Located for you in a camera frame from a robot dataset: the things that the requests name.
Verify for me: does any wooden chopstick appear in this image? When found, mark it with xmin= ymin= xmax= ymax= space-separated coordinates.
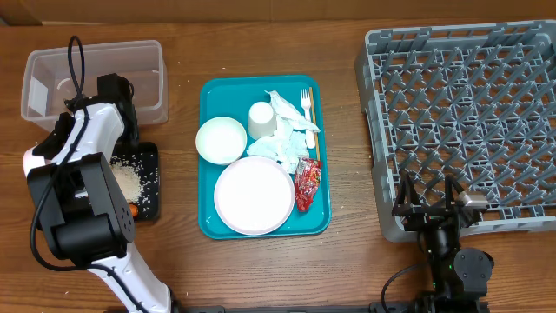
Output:
xmin=308 ymin=86 xmax=321 ymax=162

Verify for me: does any white plastic fork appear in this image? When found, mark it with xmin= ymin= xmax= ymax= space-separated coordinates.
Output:
xmin=300 ymin=89 xmax=316 ymax=150

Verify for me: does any white round plate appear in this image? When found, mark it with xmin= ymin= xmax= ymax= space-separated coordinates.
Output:
xmin=214 ymin=156 xmax=295 ymax=236

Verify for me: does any teal plastic serving tray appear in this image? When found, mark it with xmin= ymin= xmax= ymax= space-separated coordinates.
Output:
xmin=198 ymin=75 xmax=332 ymax=240

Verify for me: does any red snack wrapper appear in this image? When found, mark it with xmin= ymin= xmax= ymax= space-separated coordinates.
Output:
xmin=295 ymin=158 xmax=322 ymax=212

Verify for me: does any white paper cup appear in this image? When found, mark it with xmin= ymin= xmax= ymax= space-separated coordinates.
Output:
xmin=248 ymin=102 xmax=277 ymax=140

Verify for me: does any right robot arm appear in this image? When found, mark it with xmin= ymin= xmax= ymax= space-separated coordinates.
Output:
xmin=381 ymin=173 xmax=494 ymax=313

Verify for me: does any black plastic tray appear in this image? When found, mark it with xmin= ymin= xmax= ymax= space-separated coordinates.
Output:
xmin=110 ymin=142 xmax=161 ymax=222

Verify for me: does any white bowl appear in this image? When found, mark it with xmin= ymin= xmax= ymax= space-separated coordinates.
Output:
xmin=195 ymin=117 xmax=247 ymax=165

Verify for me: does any grey dishwasher rack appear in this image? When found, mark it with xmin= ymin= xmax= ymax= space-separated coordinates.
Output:
xmin=354 ymin=20 xmax=555 ymax=243

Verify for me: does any crumpled white napkin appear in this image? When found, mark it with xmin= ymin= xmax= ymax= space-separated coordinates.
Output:
xmin=247 ymin=90 xmax=321 ymax=175

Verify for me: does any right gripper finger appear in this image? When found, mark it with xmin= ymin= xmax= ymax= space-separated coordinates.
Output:
xmin=393 ymin=171 xmax=422 ymax=213
xmin=445 ymin=175 xmax=465 ymax=209

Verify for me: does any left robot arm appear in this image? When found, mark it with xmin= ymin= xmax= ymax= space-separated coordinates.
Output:
xmin=23 ymin=74 xmax=178 ymax=312

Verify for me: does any spilled rice pile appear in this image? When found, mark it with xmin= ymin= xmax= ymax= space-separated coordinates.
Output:
xmin=110 ymin=163 xmax=142 ymax=203

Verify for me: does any clear plastic bin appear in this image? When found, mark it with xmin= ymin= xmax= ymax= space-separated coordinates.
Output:
xmin=21 ymin=40 xmax=169 ymax=132

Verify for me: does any orange carrot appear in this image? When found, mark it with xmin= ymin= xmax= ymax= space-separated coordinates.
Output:
xmin=129 ymin=203 xmax=138 ymax=216

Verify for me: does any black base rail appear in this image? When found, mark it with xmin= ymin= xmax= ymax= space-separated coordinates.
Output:
xmin=171 ymin=300 xmax=418 ymax=313

